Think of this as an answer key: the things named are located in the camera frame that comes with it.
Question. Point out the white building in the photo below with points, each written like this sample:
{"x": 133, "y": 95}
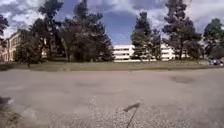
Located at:
{"x": 122, "y": 52}

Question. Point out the row of pine trees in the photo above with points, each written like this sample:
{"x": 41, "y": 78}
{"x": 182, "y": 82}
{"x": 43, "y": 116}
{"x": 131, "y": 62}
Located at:
{"x": 83, "y": 36}

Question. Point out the tan building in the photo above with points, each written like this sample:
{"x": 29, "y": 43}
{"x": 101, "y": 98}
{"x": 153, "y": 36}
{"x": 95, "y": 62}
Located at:
{"x": 10, "y": 46}

